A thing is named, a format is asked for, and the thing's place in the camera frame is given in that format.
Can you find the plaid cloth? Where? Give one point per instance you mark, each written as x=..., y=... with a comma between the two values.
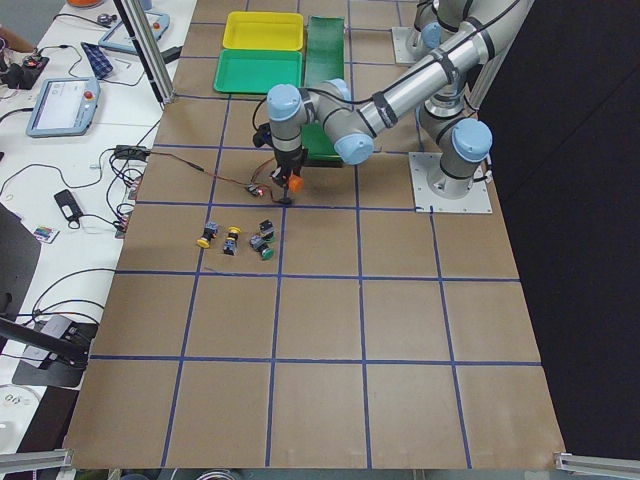
x=98, y=61

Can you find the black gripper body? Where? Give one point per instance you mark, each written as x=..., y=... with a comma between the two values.
x=288, y=158

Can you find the small motor controller board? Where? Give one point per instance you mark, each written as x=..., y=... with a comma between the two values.
x=255, y=190

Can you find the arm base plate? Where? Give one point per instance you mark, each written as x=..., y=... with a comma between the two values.
x=408, y=45
x=435, y=192

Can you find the yellow push button lower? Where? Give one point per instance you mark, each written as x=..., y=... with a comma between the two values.
x=210, y=232

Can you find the yellow push button upper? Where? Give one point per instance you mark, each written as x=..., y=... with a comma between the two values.
x=231, y=241

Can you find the green plastic tray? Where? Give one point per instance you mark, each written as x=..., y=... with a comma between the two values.
x=257, y=71

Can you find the yellow push button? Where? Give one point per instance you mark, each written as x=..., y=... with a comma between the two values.
x=231, y=241
x=210, y=232

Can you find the plain orange cylinder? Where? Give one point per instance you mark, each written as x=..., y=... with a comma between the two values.
x=295, y=183

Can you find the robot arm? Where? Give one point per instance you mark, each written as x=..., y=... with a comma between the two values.
x=443, y=25
x=434, y=84

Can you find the green push button switch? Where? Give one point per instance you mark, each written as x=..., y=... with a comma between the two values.
x=261, y=246

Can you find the yellow plastic tray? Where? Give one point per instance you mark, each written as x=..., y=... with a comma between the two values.
x=260, y=30

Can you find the near teach pendant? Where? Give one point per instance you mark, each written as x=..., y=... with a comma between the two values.
x=64, y=107

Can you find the aluminium frame post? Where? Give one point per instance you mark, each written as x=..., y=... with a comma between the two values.
x=136, y=23

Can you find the black power adapter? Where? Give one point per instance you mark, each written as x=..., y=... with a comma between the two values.
x=171, y=54

